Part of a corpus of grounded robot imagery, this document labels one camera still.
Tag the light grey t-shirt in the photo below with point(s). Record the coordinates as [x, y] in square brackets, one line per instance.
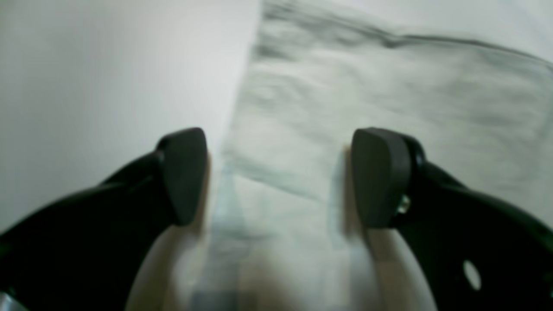
[281, 232]

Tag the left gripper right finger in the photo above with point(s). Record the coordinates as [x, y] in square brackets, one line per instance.
[477, 253]

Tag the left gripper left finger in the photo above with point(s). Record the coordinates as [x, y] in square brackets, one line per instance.
[83, 252]

